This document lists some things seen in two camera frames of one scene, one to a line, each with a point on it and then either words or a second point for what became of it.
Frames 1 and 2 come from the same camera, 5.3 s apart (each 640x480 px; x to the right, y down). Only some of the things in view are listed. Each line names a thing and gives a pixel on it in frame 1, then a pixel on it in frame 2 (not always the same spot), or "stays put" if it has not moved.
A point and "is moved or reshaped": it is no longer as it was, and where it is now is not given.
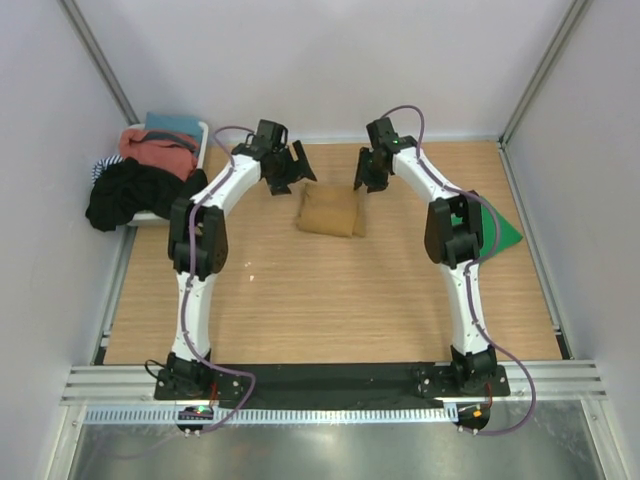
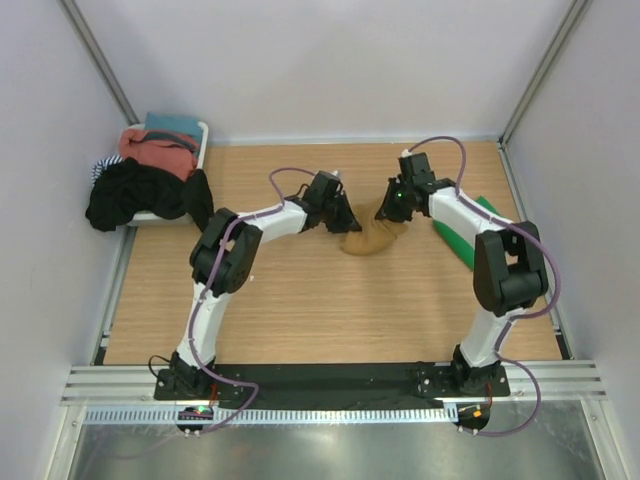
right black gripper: (360, 177) -> (389, 211)
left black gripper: (279, 186) -> (349, 222)
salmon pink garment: (174, 154) stays put
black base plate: (327, 385) stays put
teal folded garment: (174, 123) stays put
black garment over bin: (126, 188) stays put
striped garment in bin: (101, 165) stays put
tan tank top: (339, 209) is moved or reshaped
